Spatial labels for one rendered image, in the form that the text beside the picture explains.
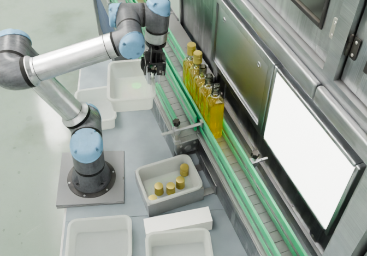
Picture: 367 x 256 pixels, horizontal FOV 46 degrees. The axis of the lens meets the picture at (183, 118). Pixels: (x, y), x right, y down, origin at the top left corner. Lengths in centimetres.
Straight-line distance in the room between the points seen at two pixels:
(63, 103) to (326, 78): 90
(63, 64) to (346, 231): 96
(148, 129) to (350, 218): 145
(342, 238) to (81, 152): 113
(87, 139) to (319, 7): 90
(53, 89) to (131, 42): 42
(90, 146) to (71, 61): 39
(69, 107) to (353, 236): 122
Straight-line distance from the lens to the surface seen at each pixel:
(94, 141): 161
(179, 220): 160
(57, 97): 160
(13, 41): 148
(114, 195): 173
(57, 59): 133
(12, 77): 137
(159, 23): 142
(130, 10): 138
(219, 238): 164
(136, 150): 187
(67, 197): 175
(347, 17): 112
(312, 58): 127
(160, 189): 167
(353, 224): 59
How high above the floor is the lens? 219
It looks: 47 degrees down
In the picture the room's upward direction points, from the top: straight up
